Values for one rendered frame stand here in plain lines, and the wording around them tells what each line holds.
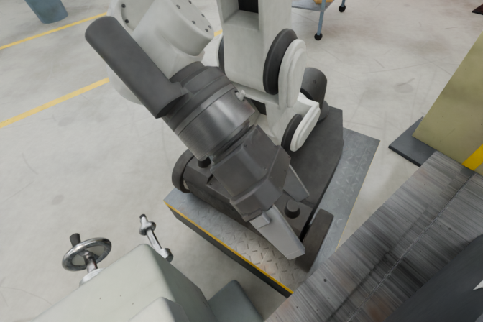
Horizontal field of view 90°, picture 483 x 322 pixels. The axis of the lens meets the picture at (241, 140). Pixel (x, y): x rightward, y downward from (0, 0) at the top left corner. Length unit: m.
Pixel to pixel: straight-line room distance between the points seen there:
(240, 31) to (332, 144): 0.63
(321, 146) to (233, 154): 0.76
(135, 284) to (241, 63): 0.52
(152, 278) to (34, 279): 1.23
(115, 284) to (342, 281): 0.46
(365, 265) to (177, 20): 0.37
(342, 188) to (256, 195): 0.88
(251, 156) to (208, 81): 0.09
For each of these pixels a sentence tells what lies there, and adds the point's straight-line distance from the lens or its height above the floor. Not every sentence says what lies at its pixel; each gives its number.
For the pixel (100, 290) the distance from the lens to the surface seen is 0.66.
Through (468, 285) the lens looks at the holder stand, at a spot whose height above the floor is 1.10.
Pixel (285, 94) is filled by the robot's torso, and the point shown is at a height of 0.97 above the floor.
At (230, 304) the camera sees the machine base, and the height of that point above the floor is 0.20.
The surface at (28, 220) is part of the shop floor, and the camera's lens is 2.03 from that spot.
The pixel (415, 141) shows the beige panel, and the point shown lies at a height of 0.03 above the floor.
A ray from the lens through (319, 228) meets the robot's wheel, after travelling 0.79.
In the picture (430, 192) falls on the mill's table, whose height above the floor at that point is 0.96.
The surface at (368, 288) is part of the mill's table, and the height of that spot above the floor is 0.94.
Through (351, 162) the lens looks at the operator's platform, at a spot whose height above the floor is 0.40.
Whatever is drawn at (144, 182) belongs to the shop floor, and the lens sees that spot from 1.73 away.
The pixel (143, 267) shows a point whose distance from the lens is 0.64.
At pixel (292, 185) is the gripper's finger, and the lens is 0.35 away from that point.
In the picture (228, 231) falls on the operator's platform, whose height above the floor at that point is 0.40.
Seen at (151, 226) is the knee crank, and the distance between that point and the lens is 0.90.
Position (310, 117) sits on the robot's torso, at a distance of 0.87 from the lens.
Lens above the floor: 1.32
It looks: 49 degrees down
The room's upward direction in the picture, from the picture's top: 8 degrees counter-clockwise
